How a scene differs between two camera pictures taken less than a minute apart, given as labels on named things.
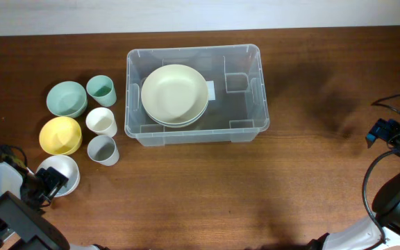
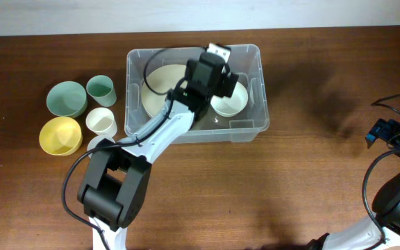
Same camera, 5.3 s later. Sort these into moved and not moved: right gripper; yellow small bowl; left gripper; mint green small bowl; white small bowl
Moved: left gripper; white small bowl
Not moved: mint green small bowl; right gripper; yellow small bowl
